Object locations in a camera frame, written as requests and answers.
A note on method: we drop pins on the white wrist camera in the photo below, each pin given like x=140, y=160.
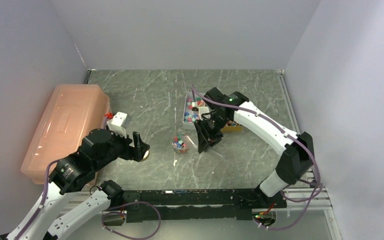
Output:
x=195, y=105
x=118, y=123

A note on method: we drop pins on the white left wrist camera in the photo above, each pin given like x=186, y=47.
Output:
x=118, y=123

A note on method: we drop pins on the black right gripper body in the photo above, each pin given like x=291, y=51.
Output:
x=210, y=128

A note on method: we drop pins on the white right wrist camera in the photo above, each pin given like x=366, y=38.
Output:
x=195, y=105

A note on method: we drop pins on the orange translucent storage box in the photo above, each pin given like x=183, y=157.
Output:
x=71, y=113

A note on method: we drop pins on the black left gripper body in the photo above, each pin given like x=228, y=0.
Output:
x=122, y=148

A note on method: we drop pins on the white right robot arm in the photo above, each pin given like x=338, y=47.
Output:
x=296, y=150

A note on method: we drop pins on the gold round lid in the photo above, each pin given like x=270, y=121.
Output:
x=145, y=155

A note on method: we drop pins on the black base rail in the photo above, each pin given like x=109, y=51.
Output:
x=139, y=211

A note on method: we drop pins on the white tin of pastel candies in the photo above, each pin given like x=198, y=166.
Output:
x=189, y=116

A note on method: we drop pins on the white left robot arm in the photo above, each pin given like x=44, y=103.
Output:
x=71, y=173

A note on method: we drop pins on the gold tin of lollipops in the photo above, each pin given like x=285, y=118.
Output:
x=232, y=127

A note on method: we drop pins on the clear plastic cup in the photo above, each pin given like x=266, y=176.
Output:
x=179, y=146

